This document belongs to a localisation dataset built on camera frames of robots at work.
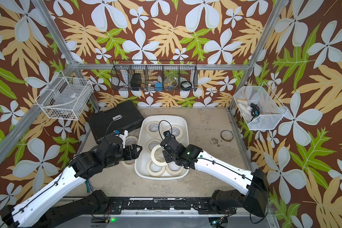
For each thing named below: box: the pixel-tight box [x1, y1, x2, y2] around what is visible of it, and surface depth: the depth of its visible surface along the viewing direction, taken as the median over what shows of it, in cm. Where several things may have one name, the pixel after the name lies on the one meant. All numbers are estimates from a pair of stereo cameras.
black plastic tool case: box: [87, 100, 145, 144], surface depth 107 cm
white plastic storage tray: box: [134, 114, 190, 180], surface depth 85 cm
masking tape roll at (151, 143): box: [145, 138, 162, 153], surface depth 98 cm
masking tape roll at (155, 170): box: [146, 160, 166, 178], surface depth 86 cm
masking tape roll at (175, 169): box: [165, 161, 185, 177], surface depth 86 cm
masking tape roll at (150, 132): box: [145, 121, 161, 136], surface depth 100 cm
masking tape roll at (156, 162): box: [151, 144, 169, 167], surface depth 74 cm
